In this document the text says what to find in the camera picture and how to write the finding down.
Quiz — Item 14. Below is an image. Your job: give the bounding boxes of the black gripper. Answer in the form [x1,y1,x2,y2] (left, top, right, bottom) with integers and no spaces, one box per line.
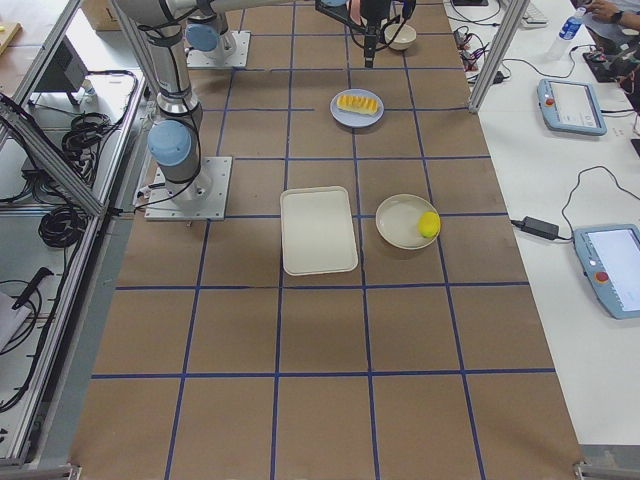
[360,0,415,68]

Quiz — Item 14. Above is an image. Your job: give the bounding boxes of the orange striped bread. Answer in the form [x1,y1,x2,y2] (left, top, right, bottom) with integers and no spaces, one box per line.
[336,94,379,116]

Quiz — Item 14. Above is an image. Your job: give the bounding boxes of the blue plate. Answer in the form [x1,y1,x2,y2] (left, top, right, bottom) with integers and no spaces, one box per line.
[330,89,384,128]

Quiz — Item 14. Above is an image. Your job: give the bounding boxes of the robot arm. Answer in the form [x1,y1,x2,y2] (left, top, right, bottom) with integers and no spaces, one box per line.
[185,13,236,57]
[113,1,416,204]

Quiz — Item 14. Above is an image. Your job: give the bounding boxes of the pink plate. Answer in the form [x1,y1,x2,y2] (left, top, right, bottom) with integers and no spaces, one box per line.
[346,0,362,25]

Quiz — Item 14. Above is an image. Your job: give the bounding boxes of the white shallow bowl plate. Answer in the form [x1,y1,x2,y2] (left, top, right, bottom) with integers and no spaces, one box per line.
[375,194,439,250]

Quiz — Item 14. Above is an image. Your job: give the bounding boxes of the black dish rack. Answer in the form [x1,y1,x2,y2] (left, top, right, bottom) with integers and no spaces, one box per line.
[315,1,399,33]

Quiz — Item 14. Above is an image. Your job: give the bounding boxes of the small white bowl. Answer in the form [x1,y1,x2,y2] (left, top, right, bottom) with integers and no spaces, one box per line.
[384,24,417,51]

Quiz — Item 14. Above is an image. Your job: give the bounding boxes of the plastic water bottle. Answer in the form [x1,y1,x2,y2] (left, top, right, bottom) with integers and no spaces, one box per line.
[547,7,587,60]

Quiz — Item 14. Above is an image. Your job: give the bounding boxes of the yellow lemon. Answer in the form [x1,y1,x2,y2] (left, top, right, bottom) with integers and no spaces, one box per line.
[417,211,441,238]

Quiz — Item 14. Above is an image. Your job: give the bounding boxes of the white rectangular tray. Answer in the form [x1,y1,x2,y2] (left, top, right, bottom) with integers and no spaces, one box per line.
[280,186,359,276]

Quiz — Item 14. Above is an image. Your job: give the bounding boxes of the teach pendant tablet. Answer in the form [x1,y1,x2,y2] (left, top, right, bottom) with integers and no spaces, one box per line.
[537,78,607,136]
[573,224,639,320]

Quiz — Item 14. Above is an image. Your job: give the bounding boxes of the black power adapter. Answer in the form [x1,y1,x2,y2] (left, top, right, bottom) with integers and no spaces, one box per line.
[520,216,559,240]

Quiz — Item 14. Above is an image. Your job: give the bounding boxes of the cardboard box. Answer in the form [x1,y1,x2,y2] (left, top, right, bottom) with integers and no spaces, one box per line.
[80,0,121,32]

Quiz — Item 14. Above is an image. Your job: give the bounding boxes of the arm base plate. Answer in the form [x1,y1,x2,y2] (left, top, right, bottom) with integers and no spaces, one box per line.
[187,30,251,70]
[144,156,232,221]

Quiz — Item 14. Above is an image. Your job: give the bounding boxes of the aluminium frame post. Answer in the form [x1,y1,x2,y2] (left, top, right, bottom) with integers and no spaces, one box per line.
[468,0,529,114]

